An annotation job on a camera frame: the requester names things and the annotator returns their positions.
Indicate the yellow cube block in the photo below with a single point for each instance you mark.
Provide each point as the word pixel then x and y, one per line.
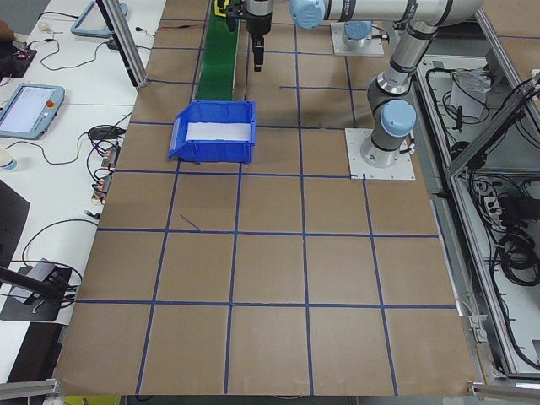
pixel 220 6

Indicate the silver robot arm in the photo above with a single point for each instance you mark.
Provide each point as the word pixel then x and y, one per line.
pixel 379 10
pixel 358 30

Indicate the person's hand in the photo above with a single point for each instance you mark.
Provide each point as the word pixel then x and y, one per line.
pixel 6 30

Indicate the green belt conveyor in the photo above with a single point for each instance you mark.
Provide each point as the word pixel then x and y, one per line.
pixel 217 55

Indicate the white bin liner sheet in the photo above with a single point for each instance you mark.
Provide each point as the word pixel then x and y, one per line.
pixel 219 131

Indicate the blue plastic storage bin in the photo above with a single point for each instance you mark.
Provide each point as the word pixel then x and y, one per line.
pixel 219 154

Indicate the black power adapter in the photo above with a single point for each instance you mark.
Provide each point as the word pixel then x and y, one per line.
pixel 105 133
pixel 114 44

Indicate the light blue teach pendant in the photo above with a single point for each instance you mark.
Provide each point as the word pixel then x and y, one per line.
pixel 90 21
pixel 25 107

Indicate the small circuit board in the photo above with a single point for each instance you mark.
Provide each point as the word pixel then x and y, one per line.
pixel 111 157
pixel 102 187

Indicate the small white round object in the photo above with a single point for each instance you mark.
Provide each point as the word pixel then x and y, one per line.
pixel 43 26

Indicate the black electronics device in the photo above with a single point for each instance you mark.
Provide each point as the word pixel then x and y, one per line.
pixel 19 59

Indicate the white power strip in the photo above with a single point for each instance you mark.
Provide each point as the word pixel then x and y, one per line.
pixel 491 202

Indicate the black flat panel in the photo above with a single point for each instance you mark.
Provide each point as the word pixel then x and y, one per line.
pixel 10 219

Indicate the black power brick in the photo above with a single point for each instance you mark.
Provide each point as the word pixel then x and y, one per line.
pixel 514 208

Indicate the black stand pole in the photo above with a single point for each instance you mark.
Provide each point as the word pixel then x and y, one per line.
pixel 25 280

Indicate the yellow object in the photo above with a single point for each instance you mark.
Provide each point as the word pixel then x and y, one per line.
pixel 90 400

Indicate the aluminium profile bar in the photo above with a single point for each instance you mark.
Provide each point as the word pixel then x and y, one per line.
pixel 29 387
pixel 506 390

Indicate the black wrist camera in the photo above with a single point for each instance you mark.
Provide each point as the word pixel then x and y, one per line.
pixel 233 14

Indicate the white square base plate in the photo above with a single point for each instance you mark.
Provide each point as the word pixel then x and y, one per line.
pixel 396 171
pixel 337 42

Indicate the aluminium profile post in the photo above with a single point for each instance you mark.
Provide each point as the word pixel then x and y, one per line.
pixel 126 46

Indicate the white box in frame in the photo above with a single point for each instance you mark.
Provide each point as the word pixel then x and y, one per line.
pixel 466 99

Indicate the metal V-shaped frame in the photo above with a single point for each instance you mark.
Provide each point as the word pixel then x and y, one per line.
pixel 491 133

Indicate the small grey camera box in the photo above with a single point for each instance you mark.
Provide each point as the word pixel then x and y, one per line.
pixel 42 270

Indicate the black stand base plate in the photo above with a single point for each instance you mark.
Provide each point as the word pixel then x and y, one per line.
pixel 42 312

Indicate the small metal bracket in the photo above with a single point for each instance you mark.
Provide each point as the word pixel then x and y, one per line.
pixel 474 327

